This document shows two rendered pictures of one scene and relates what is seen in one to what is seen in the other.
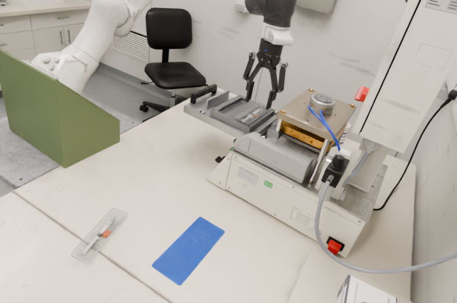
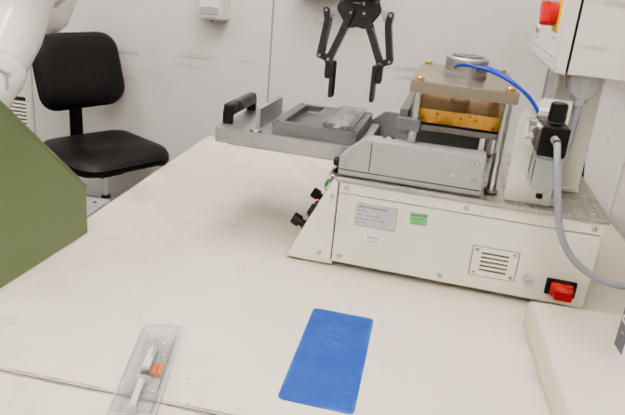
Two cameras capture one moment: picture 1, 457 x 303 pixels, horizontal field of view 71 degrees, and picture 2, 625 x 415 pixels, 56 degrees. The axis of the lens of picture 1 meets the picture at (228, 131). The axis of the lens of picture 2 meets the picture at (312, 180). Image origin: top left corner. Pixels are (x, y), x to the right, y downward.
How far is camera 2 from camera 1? 0.39 m
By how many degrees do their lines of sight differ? 18
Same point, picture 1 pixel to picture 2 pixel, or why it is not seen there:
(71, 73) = not seen: outside the picture
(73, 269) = not seen: outside the picture
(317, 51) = (356, 64)
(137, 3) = not seen: outside the picture
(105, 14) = not seen: outside the picture
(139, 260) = (250, 395)
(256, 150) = (386, 161)
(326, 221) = (538, 250)
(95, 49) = (21, 45)
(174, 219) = (272, 322)
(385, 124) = (605, 42)
